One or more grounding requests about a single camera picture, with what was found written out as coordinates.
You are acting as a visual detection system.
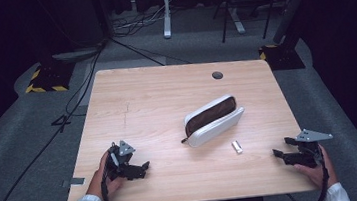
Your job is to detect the bundle of floor cables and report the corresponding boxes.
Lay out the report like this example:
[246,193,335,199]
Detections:
[110,4,173,39]

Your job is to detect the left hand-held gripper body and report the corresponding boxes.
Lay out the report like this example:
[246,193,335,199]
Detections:
[102,137,148,184]

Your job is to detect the white pencil case brown lining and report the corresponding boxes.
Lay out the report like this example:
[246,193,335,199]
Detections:
[175,92,249,150]

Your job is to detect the person's right hand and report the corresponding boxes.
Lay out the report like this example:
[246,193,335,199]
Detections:
[291,144,339,192]

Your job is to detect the long black floor cable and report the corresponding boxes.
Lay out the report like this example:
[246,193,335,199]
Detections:
[0,37,125,201]

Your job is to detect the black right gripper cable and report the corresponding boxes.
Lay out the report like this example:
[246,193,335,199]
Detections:
[307,153,333,201]

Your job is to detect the black yellow striped base plate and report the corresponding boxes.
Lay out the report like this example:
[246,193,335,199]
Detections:
[257,40,307,74]
[22,58,79,96]

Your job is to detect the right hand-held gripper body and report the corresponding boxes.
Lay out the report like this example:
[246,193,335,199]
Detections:
[279,126,337,172]

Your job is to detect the person's left hand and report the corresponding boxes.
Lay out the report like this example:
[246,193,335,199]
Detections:
[81,149,128,201]

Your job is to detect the white desk frame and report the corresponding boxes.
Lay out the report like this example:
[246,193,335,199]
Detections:
[159,0,247,44]

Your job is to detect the small white eraser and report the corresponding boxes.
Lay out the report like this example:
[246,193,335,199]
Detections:
[230,139,244,155]

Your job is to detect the grey metal slanted pole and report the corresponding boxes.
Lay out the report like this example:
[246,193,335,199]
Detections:
[268,0,329,45]

